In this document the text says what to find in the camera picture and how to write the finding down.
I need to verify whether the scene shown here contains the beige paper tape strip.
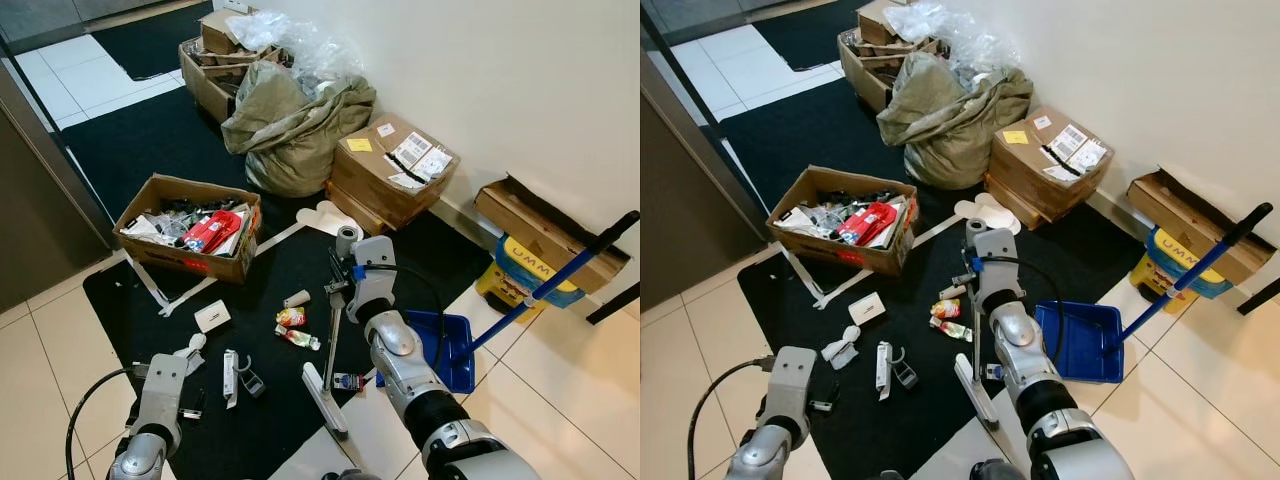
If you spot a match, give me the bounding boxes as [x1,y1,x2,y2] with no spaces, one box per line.
[125,220,306,318]
[780,213,961,311]

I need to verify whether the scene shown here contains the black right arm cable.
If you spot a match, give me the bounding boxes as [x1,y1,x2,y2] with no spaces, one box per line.
[352,262,448,373]
[975,255,1066,363]

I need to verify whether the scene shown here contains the dark grey refrigerator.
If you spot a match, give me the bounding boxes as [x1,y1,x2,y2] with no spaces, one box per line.
[0,60,116,311]
[640,10,771,311]

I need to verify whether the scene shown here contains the white broom grey bristles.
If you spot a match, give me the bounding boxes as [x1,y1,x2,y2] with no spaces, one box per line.
[302,285,351,439]
[953,283,999,431]

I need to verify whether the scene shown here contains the sealed cardboard box with labels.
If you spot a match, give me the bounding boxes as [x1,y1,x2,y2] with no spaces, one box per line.
[328,112,461,231]
[988,105,1114,223]

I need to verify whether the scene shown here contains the red plastic package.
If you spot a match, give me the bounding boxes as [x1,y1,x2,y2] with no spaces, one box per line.
[180,210,244,253]
[837,202,899,246]

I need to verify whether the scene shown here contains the black floor mat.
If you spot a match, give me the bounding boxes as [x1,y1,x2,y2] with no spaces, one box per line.
[90,0,216,81]
[62,85,496,480]
[750,0,861,71]
[718,78,1151,480]

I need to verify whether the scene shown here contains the grey clip holder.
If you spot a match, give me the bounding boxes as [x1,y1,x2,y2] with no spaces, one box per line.
[236,352,267,399]
[888,345,919,391]

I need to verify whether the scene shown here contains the grey kitchen cabinets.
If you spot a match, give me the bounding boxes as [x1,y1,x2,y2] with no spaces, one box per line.
[0,0,211,51]
[640,0,791,31]

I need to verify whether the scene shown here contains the crumpled white plastic bag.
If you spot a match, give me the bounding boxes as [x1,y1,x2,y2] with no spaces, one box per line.
[172,333,208,376]
[822,325,861,369]

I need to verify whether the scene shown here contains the open cardboard box red print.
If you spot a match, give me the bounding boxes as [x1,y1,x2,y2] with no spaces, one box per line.
[766,165,919,278]
[112,173,263,286]

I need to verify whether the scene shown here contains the torn long cardboard box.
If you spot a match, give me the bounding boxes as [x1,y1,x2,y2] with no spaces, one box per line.
[473,175,631,296]
[1127,168,1276,286]

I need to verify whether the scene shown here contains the olive green sack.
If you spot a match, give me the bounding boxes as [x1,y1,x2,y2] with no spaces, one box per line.
[222,62,378,198]
[877,52,1034,191]

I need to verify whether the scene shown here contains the small brown cardboard box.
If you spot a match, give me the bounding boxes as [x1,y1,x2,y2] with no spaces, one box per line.
[858,0,906,46]
[200,10,251,56]

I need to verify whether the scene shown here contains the flat brown cardboard box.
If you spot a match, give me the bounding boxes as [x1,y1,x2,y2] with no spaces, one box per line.
[325,185,386,236]
[985,178,1041,231]

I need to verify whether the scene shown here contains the clear plastic bag heap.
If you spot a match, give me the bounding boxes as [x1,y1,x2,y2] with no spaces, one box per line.
[228,10,363,96]
[885,0,1006,81]

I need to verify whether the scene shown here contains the blue long-handled dustpan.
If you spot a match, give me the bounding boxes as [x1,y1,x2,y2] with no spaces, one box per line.
[375,210,641,394]
[1035,202,1276,384]

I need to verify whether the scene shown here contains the black door frame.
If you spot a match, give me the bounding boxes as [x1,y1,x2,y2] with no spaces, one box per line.
[585,280,641,326]
[1237,277,1280,316]

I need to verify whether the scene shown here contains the small white box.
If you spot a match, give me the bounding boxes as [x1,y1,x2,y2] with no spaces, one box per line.
[194,300,232,334]
[848,292,887,326]

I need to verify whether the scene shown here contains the white foam cutout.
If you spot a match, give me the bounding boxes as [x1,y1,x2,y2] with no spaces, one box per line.
[953,193,1023,236]
[297,200,351,238]

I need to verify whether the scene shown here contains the large open cardboard box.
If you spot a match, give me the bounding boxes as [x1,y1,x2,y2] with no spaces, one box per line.
[178,10,291,126]
[838,0,946,116]

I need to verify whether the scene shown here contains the yellow bucket blue lid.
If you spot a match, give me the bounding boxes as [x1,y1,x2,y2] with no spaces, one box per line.
[1130,228,1236,301]
[475,235,586,311]

